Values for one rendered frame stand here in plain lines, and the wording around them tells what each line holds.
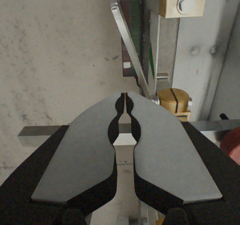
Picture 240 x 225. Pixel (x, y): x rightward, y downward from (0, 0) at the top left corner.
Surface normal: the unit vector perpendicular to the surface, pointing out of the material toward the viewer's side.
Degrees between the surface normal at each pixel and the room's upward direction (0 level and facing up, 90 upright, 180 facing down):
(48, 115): 0
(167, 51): 0
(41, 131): 90
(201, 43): 0
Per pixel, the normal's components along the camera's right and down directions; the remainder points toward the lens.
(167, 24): -0.02, 0.55
